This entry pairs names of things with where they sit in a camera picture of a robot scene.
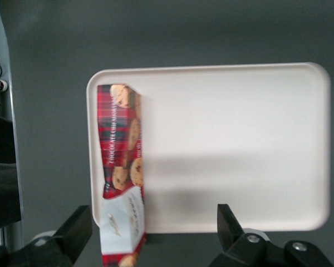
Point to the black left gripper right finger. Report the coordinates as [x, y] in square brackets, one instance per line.
[239, 250]

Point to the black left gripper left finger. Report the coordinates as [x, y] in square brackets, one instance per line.
[61, 244]

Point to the red tartan cookie box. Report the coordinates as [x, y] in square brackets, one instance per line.
[119, 139]

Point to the cream plastic tray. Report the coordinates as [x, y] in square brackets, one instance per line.
[225, 144]

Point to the dark grey table mat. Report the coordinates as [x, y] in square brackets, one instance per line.
[169, 36]

